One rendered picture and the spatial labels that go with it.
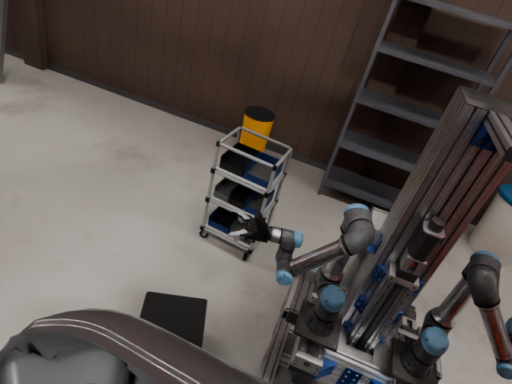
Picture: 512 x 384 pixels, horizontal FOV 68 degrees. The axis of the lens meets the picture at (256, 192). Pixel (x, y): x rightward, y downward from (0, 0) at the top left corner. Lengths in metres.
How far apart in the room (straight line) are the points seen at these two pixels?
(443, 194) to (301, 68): 3.21
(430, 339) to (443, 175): 0.77
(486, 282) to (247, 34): 3.76
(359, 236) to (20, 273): 2.43
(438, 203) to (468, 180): 0.14
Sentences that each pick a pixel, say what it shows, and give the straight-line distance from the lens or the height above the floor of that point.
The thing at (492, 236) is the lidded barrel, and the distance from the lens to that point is 4.72.
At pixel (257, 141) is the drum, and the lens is 4.53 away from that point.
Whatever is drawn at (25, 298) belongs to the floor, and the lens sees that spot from 3.10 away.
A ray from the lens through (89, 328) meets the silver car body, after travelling 0.89.
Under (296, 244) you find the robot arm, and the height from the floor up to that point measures 1.22.
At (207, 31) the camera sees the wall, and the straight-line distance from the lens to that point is 4.94.
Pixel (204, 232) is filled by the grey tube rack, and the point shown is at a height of 0.07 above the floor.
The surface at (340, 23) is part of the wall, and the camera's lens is 4.49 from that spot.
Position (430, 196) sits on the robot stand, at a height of 1.64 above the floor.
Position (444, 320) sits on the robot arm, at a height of 1.08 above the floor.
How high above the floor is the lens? 2.38
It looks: 35 degrees down
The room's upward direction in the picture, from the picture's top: 15 degrees clockwise
